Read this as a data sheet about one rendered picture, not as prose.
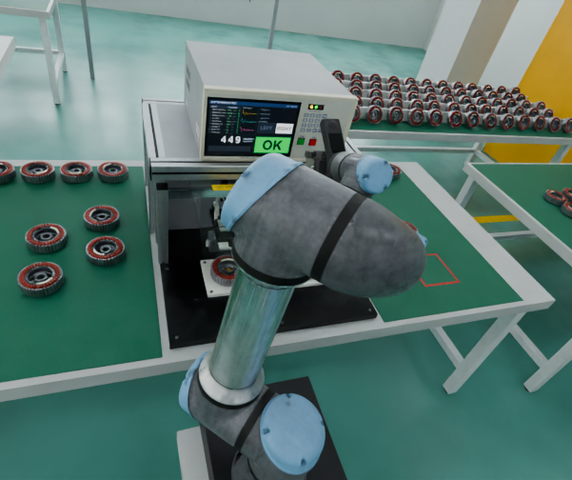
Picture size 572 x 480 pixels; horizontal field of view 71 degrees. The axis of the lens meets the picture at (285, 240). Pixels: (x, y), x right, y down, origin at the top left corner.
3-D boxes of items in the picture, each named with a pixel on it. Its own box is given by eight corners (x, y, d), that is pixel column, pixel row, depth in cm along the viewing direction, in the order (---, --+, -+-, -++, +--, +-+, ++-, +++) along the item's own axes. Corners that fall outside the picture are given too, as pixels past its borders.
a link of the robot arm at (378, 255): (463, 247, 39) (433, 230, 86) (363, 194, 41) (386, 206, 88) (404, 345, 41) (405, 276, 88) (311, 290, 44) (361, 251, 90)
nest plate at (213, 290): (256, 291, 125) (256, 290, 124) (207, 297, 120) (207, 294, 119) (245, 259, 135) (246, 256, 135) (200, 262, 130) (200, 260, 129)
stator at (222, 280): (248, 286, 125) (250, 277, 123) (213, 289, 121) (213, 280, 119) (241, 261, 133) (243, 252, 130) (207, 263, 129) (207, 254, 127)
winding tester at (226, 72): (339, 162, 127) (359, 98, 114) (200, 161, 112) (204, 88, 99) (299, 109, 154) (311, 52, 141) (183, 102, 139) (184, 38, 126)
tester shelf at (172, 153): (368, 178, 132) (373, 166, 129) (149, 180, 108) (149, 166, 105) (320, 118, 162) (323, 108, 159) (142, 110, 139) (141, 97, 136)
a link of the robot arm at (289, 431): (290, 506, 70) (312, 480, 61) (227, 459, 73) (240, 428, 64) (320, 446, 78) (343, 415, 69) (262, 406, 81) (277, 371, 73)
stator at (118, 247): (104, 239, 133) (102, 230, 131) (132, 251, 131) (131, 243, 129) (78, 258, 125) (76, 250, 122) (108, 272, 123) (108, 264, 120)
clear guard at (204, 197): (293, 253, 106) (298, 236, 102) (202, 261, 98) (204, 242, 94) (262, 184, 129) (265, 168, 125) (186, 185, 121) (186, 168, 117)
